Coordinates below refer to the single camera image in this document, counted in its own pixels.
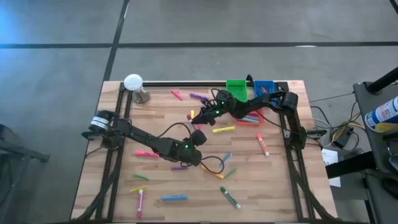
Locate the black cart pole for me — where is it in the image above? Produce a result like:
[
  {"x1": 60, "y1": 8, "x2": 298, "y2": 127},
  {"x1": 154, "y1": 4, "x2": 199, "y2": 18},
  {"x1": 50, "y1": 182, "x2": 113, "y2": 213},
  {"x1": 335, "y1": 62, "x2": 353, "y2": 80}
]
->
[{"x1": 366, "y1": 66, "x2": 398, "y2": 95}]

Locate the blue plastic basket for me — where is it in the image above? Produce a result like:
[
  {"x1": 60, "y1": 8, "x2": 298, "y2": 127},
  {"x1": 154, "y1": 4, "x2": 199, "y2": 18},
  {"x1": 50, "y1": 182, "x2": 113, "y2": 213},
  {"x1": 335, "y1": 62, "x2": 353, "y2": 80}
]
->
[{"x1": 253, "y1": 80, "x2": 279, "y2": 106}]

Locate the orange Expo marker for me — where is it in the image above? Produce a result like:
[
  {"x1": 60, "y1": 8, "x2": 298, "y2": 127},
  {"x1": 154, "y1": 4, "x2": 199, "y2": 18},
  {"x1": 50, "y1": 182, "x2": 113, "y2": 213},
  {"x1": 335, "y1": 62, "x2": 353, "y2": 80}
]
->
[{"x1": 256, "y1": 133, "x2": 271, "y2": 157}]

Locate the white mushroom-shaped lamp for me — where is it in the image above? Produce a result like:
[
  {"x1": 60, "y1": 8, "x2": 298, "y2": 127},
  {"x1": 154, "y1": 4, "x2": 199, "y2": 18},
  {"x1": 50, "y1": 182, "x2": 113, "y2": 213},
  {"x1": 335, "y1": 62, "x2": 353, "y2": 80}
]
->
[{"x1": 123, "y1": 73, "x2": 150, "y2": 105}]

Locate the bright green Expo marker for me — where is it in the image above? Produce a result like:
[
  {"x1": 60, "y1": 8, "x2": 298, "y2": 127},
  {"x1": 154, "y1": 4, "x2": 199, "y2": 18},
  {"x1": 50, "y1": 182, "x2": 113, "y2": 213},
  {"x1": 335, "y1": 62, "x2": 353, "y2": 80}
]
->
[{"x1": 220, "y1": 185, "x2": 242, "y2": 210}]

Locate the yellow Sharpie highlighter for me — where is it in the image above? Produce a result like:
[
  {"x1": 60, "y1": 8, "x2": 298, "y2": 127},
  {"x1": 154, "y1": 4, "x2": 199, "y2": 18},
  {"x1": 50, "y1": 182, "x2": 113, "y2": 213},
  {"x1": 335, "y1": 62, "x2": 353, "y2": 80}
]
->
[
  {"x1": 200, "y1": 164, "x2": 225, "y2": 180},
  {"x1": 211, "y1": 125, "x2": 236, "y2": 134}
]

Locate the black floor stand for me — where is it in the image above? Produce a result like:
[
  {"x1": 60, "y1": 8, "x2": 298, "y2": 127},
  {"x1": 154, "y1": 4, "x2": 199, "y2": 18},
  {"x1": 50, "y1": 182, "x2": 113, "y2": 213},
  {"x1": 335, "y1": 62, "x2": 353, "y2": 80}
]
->
[{"x1": 0, "y1": 123, "x2": 51, "y2": 224}]

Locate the blue white wipes canister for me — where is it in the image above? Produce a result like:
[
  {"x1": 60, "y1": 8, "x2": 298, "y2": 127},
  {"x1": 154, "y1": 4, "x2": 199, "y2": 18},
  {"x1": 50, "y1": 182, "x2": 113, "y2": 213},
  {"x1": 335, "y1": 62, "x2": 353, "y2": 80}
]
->
[{"x1": 364, "y1": 95, "x2": 398, "y2": 134}]

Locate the green highlighter cap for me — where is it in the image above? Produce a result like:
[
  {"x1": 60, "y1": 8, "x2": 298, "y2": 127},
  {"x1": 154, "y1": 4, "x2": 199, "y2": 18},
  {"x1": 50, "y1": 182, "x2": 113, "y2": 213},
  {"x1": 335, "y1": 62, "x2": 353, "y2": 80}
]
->
[{"x1": 223, "y1": 167, "x2": 238, "y2": 180}]

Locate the blue highlighter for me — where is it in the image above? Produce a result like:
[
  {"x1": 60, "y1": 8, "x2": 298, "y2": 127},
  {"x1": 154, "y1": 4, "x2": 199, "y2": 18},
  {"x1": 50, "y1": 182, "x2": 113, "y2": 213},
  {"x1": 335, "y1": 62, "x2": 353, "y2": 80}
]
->
[{"x1": 160, "y1": 194, "x2": 190, "y2": 202}]

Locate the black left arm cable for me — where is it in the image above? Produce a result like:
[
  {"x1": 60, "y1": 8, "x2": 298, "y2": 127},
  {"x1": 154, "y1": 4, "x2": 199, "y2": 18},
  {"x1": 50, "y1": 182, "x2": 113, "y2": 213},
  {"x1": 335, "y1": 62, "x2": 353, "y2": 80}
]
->
[{"x1": 156, "y1": 121, "x2": 225, "y2": 175}]

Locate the black aluminium table frame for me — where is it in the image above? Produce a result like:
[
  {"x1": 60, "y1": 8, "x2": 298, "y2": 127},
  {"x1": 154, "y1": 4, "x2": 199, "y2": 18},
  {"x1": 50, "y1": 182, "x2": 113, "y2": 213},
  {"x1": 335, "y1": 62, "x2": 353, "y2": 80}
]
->
[{"x1": 76, "y1": 80, "x2": 335, "y2": 223}]

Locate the grey cart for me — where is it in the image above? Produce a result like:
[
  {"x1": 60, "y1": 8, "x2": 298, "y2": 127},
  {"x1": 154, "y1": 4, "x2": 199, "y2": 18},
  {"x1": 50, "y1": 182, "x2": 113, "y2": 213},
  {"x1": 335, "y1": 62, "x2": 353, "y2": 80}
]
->
[{"x1": 325, "y1": 81, "x2": 398, "y2": 224}]

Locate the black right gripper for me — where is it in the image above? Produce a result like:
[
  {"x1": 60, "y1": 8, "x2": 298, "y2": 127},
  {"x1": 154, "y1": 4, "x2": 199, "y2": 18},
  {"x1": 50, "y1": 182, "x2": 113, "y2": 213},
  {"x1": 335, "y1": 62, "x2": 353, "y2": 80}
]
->
[{"x1": 194, "y1": 104, "x2": 223, "y2": 126}]

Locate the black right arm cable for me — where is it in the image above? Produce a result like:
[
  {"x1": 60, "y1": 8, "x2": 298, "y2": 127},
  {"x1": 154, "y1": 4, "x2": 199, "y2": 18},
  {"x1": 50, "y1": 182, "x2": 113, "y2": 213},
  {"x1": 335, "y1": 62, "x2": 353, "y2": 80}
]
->
[{"x1": 210, "y1": 88, "x2": 226, "y2": 102}]

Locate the purple highlighter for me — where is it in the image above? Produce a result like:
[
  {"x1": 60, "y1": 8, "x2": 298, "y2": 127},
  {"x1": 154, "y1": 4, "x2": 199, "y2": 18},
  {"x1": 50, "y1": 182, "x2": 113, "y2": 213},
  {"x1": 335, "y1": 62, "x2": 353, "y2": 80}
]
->
[{"x1": 189, "y1": 92, "x2": 210, "y2": 103}]

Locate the orange plastic basket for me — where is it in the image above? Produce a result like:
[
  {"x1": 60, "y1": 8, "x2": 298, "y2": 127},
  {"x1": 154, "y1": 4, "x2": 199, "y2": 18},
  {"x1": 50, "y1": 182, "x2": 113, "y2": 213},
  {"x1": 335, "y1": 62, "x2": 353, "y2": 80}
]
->
[{"x1": 235, "y1": 107, "x2": 265, "y2": 127}]

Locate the black power supply box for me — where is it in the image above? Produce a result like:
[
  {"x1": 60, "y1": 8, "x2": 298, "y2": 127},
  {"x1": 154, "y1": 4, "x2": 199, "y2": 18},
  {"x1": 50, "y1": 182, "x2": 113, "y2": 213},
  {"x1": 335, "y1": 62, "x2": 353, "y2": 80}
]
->
[{"x1": 331, "y1": 125, "x2": 355, "y2": 149}]

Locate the white paper sheet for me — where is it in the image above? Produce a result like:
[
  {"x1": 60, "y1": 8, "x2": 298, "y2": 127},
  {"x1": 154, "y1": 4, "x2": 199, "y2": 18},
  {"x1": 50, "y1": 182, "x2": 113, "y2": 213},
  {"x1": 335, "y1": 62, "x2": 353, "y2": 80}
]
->
[{"x1": 321, "y1": 148, "x2": 342, "y2": 188}]

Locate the green plastic basket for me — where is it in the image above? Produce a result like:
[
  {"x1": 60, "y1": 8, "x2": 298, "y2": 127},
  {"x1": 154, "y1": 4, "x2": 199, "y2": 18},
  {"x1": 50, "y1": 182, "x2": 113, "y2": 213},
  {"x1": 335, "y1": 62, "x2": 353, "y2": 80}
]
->
[{"x1": 226, "y1": 79, "x2": 249, "y2": 103}]

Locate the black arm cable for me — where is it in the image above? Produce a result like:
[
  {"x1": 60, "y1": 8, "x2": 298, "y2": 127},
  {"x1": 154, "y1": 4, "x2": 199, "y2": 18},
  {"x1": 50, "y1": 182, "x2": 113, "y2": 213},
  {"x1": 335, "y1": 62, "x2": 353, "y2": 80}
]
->
[
  {"x1": 210, "y1": 88, "x2": 226, "y2": 102},
  {"x1": 156, "y1": 121, "x2": 225, "y2": 175}
]

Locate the yellow cable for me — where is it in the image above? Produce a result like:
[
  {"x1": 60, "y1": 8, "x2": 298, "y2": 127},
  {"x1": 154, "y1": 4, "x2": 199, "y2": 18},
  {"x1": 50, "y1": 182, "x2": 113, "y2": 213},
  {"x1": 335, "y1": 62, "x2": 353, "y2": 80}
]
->
[{"x1": 329, "y1": 121, "x2": 366, "y2": 142}]

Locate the pink Expo marker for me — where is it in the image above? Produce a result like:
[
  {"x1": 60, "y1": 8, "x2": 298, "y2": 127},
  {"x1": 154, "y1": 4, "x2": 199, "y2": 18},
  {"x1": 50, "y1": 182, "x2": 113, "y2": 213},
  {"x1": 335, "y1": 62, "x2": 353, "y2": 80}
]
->
[{"x1": 137, "y1": 189, "x2": 144, "y2": 219}]

